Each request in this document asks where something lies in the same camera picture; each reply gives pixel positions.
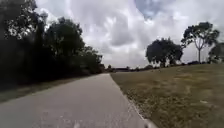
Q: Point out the grey concrete path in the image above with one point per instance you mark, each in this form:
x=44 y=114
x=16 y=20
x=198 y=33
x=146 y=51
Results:
x=86 y=103

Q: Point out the round dark tree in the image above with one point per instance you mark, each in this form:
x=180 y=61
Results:
x=163 y=51

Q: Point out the row of dark trees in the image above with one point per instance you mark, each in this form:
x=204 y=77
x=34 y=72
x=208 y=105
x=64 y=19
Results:
x=50 y=53

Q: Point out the robot's own part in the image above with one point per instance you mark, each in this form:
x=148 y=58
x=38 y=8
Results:
x=146 y=126
x=76 y=126

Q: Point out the dry grass slope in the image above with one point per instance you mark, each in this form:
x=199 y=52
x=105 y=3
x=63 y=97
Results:
x=180 y=93

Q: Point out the shaded grass strip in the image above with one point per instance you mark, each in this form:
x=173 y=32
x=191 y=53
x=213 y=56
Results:
x=30 y=89

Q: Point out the tall thin-trunked tree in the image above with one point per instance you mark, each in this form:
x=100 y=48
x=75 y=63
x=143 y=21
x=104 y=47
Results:
x=200 y=31

